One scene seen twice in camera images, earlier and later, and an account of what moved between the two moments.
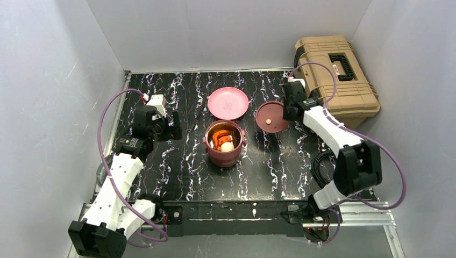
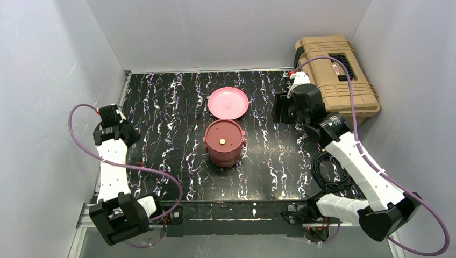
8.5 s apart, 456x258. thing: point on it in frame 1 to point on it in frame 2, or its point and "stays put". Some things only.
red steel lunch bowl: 223,159 stays put
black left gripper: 170,126 to 108,116
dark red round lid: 269,117 to 224,136
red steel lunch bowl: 223,142 stays put
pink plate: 228,104 stays put
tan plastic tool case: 329,67 stays put
